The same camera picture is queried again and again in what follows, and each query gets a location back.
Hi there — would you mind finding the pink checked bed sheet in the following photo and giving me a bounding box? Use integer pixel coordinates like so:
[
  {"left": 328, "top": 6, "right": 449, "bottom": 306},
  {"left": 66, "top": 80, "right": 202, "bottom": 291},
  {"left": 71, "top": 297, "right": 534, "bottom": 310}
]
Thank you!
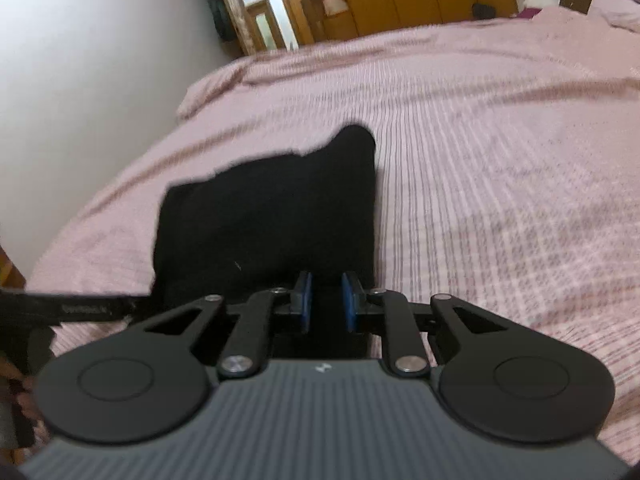
[{"left": 25, "top": 9, "right": 640, "bottom": 463}]

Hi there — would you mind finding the wooden bed frame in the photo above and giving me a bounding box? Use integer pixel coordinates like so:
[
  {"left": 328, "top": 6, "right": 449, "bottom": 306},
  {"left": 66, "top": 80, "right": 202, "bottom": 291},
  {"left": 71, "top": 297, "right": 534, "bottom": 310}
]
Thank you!
[{"left": 0, "top": 249, "right": 27, "bottom": 289}]

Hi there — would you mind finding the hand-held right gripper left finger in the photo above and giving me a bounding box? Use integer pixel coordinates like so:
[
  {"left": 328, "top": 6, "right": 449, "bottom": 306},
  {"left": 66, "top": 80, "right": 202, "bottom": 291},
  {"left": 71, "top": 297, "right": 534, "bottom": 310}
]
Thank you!
[{"left": 130, "top": 271, "right": 315, "bottom": 379}]

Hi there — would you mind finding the person's left hand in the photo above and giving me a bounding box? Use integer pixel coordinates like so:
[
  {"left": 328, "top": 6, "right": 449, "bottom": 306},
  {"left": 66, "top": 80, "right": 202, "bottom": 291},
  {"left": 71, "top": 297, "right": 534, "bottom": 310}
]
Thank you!
[{"left": 0, "top": 352, "right": 38, "bottom": 423}]

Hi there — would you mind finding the pale pink pillow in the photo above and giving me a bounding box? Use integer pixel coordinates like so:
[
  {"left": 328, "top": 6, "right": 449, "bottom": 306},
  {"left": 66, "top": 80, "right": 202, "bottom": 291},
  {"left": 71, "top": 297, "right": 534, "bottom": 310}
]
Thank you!
[{"left": 587, "top": 0, "right": 640, "bottom": 29}]

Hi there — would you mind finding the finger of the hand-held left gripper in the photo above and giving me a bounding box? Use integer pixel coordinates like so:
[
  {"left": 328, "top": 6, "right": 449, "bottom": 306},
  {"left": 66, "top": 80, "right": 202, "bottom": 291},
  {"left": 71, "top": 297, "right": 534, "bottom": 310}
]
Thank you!
[{"left": 114, "top": 294, "right": 153, "bottom": 320}]

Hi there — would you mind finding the black button cardigan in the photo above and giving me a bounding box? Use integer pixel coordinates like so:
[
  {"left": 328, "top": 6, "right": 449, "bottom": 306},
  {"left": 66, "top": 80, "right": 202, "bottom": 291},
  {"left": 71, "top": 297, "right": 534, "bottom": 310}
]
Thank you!
[{"left": 150, "top": 124, "right": 379, "bottom": 361}]

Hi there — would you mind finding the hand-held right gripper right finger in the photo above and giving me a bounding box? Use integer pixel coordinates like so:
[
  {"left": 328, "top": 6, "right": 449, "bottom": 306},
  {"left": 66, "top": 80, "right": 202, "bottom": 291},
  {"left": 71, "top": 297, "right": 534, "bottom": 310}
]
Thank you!
[{"left": 341, "top": 271, "right": 511, "bottom": 379}]

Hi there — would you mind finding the wooden open shelf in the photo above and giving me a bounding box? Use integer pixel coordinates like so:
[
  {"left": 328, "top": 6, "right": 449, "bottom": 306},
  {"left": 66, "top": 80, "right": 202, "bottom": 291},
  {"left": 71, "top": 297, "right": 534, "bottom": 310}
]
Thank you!
[{"left": 289, "top": 0, "right": 362, "bottom": 47}]

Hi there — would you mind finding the wooden framed mirror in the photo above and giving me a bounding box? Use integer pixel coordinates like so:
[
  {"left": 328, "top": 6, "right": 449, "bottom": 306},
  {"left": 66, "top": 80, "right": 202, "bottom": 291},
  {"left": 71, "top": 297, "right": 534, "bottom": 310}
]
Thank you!
[{"left": 215, "top": 0, "right": 302, "bottom": 57}]

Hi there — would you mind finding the black hanging bag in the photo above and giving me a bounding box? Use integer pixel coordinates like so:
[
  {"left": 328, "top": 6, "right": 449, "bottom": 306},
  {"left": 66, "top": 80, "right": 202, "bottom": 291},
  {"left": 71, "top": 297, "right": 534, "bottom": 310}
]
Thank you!
[{"left": 204, "top": 0, "right": 237, "bottom": 42}]

